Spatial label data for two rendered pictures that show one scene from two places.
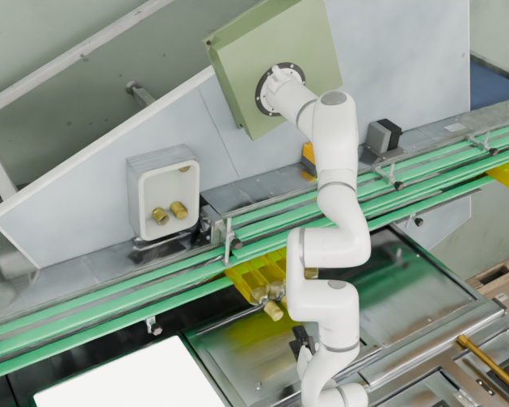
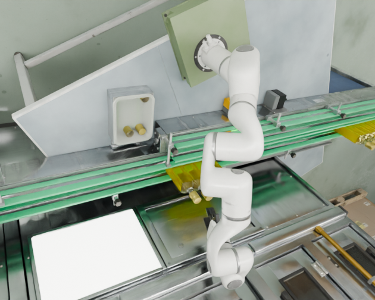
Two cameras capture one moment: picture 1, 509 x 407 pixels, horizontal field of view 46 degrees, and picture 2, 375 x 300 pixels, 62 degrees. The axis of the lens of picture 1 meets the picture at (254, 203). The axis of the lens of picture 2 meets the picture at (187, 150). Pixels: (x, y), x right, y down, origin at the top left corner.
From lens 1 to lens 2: 0.38 m
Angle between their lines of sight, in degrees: 3
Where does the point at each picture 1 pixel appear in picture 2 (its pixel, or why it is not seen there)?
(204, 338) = (149, 212)
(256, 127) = (193, 77)
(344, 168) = (249, 93)
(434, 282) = (300, 193)
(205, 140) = (161, 85)
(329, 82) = not seen: hidden behind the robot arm
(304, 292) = (213, 174)
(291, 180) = (214, 119)
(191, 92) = (152, 49)
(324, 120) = (237, 59)
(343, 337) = (239, 210)
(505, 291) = not seen: hidden behind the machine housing
